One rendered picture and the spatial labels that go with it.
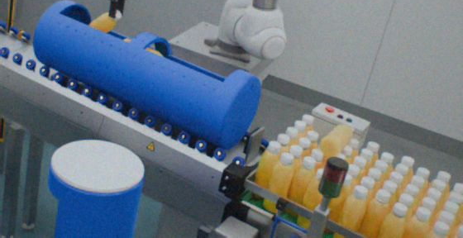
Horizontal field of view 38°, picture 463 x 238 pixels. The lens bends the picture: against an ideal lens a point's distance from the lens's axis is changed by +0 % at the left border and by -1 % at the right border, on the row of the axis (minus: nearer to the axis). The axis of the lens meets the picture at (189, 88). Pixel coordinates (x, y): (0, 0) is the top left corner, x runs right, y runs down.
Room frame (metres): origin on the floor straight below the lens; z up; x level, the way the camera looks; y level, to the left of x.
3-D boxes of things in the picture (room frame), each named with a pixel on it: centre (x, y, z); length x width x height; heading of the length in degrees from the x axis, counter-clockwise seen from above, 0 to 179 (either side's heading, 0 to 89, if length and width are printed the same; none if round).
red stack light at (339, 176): (1.61, -0.44, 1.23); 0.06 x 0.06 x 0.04
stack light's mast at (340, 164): (1.61, -0.44, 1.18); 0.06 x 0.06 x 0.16
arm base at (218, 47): (2.77, -0.13, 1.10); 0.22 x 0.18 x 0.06; 82
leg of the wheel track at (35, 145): (2.64, 0.64, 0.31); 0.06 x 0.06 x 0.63; 63
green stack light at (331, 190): (1.61, -0.44, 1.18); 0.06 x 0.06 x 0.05
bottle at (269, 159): (1.93, -0.31, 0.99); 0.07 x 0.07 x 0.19
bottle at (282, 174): (1.87, -0.35, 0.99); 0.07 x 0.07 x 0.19
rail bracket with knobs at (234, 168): (1.90, -0.21, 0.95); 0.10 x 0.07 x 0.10; 153
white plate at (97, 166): (1.71, 0.22, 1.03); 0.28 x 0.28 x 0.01
